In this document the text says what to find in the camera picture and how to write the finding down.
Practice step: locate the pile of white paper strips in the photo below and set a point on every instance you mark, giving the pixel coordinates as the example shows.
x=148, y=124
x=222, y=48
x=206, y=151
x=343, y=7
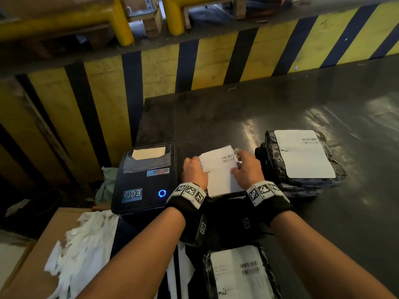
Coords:
x=84, y=249

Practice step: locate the green cloth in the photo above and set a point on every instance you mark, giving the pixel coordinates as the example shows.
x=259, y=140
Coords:
x=108, y=185

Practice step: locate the yellow black striped barrier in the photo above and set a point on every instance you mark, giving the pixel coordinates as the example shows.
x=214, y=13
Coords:
x=218, y=62

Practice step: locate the person's left fingers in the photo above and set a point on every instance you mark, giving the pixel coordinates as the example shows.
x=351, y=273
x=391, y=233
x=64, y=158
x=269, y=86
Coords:
x=191, y=160

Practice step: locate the black bagged parcel, unlabelled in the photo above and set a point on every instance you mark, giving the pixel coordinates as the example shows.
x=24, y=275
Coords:
x=226, y=214

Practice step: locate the white shipping label sheet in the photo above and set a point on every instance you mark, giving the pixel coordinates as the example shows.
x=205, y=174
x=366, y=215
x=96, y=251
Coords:
x=219, y=174

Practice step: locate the black wrist camera band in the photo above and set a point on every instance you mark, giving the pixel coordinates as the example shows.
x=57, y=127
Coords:
x=190, y=202
x=268, y=199

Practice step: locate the wooden pallet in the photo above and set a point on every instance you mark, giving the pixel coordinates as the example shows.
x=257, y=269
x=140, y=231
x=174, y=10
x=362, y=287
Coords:
x=149, y=15

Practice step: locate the black right wrist camera band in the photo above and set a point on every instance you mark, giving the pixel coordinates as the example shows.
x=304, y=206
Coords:
x=268, y=199

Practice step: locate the white label backing strips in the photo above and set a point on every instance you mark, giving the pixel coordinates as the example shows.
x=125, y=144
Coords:
x=184, y=270

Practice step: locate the black bagged parcel, barcode label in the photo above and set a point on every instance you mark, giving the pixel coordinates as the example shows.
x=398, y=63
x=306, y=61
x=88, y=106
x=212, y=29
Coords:
x=241, y=274

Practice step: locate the person's left forearm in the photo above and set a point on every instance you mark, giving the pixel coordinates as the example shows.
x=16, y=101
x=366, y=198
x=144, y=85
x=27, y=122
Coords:
x=140, y=261

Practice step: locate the black label printer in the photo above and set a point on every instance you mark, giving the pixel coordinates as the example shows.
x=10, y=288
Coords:
x=145, y=183

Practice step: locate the person's left hand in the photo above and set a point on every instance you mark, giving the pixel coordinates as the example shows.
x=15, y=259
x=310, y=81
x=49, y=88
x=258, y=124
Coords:
x=194, y=172

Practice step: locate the person's right forearm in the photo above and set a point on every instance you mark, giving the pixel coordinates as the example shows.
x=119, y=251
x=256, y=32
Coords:
x=321, y=261

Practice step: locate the person's right hand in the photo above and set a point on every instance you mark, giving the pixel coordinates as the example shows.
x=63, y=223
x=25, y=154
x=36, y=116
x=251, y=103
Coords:
x=249, y=171

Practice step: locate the brown cardboard box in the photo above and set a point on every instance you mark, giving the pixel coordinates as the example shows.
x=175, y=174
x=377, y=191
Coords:
x=34, y=264

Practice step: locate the black left wrist camera band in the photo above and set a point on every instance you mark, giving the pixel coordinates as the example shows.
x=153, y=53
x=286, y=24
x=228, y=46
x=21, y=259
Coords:
x=190, y=202

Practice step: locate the yellow steel guard rail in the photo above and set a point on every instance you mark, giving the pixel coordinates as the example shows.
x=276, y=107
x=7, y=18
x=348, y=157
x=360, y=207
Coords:
x=93, y=18
x=171, y=12

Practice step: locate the black bagged parcel, large label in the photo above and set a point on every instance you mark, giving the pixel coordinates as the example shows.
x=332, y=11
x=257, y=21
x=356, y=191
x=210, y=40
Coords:
x=304, y=155

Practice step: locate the person's right thumb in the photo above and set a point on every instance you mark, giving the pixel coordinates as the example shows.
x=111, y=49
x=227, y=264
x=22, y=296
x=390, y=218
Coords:
x=235, y=174

